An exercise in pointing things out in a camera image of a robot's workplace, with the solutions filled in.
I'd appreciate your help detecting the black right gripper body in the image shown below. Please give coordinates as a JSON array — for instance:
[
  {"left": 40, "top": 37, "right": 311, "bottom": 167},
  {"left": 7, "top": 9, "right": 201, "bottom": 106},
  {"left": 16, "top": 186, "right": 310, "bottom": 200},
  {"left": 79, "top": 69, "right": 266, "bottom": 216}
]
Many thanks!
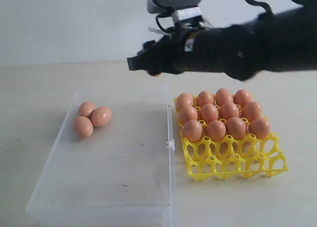
[{"left": 127, "top": 22, "right": 227, "bottom": 76}]

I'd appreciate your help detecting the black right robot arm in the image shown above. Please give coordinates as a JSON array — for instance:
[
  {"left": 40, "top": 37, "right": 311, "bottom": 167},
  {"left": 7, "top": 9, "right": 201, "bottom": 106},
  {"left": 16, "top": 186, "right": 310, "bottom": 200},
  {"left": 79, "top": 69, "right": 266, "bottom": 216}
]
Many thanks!
[{"left": 127, "top": 0, "right": 317, "bottom": 81}]

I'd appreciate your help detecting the clear plastic bin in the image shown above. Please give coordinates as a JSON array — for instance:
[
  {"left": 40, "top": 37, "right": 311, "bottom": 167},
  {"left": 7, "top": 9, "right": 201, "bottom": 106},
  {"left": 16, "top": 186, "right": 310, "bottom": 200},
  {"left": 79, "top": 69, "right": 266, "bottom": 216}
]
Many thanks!
[{"left": 26, "top": 86, "right": 176, "bottom": 227}]

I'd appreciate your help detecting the yellow plastic egg tray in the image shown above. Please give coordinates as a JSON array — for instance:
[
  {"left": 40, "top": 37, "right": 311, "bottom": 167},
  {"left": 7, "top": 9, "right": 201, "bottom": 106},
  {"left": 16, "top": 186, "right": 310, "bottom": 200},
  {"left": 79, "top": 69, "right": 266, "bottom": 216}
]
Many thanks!
[{"left": 173, "top": 93, "right": 290, "bottom": 182}]

